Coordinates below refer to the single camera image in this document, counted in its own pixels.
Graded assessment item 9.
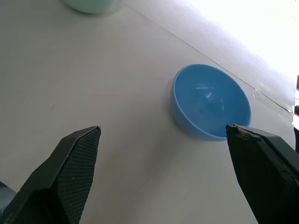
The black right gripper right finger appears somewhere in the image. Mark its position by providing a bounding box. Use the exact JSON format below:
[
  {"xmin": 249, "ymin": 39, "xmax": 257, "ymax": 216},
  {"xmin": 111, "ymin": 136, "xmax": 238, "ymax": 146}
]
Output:
[{"xmin": 225, "ymin": 123, "xmax": 299, "ymax": 224}]

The blue plastic bowl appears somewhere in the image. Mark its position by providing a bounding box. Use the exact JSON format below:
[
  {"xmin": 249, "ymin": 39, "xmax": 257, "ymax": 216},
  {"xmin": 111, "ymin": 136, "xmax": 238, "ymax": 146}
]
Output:
[{"xmin": 170, "ymin": 63, "xmax": 252, "ymax": 142}]

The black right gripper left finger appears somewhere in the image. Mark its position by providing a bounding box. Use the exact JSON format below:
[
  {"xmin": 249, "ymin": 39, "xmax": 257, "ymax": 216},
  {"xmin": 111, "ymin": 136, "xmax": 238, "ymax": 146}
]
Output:
[{"xmin": 0, "ymin": 126, "xmax": 102, "ymax": 224}]

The green plastic bowl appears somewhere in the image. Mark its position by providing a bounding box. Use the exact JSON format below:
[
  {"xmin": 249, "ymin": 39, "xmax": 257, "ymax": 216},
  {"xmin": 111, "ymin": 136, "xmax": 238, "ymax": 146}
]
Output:
[{"xmin": 61, "ymin": 0, "xmax": 119, "ymax": 14}]

